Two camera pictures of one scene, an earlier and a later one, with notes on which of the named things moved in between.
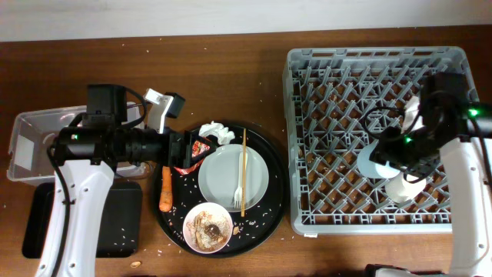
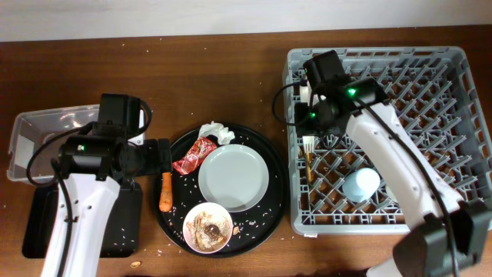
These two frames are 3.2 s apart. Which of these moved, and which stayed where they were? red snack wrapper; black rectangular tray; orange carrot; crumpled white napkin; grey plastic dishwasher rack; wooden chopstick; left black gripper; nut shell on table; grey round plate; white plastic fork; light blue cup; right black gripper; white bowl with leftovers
Moved: wooden chopstick; light blue cup; right black gripper; white plastic fork; left black gripper
Stayed: crumpled white napkin; red snack wrapper; black rectangular tray; grey round plate; nut shell on table; white bowl with leftovers; orange carrot; grey plastic dishwasher rack
